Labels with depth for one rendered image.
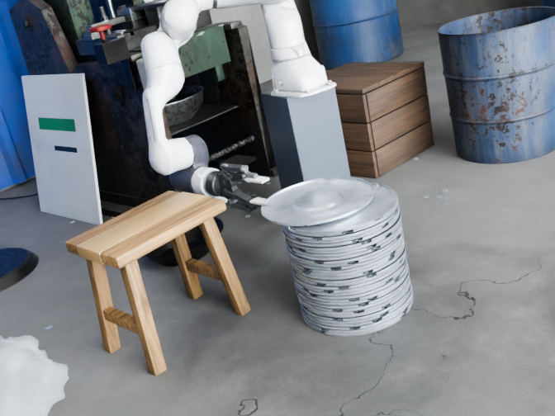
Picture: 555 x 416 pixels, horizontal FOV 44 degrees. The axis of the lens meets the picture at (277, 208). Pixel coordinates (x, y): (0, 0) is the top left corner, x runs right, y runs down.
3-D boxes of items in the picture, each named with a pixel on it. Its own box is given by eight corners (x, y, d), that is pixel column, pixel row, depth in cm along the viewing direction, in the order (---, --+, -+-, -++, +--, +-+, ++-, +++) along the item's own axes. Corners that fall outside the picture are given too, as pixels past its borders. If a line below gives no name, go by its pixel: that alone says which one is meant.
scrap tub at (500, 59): (584, 130, 260) (579, 2, 243) (536, 170, 234) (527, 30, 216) (483, 125, 289) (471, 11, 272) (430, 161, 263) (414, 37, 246)
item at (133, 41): (213, 23, 273) (209, 8, 271) (121, 53, 245) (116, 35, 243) (168, 28, 294) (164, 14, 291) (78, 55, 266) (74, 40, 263)
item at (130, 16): (163, 11, 267) (160, -1, 266) (132, 20, 258) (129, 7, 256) (149, 13, 273) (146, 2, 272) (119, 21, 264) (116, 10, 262)
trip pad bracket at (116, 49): (140, 89, 239) (124, 34, 232) (117, 97, 233) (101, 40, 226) (130, 89, 244) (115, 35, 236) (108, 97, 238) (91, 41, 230)
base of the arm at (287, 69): (346, 83, 213) (339, 39, 208) (296, 100, 206) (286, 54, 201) (309, 78, 232) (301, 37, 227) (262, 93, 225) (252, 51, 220)
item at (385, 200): (344, 177, 185) (344, 175, 185) (423, 197, 162) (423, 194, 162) (258, 218, 172) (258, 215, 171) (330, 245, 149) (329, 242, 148)
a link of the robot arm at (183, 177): (184, 139, 199) (211, 133, 206) (158, 137, 208) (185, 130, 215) (192, 199, 204) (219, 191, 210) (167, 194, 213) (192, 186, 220)
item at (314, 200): (381, 174, 180) (381, 172, 180) (366, 221, 154) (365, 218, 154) (277, 185, 189) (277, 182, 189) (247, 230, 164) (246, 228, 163)
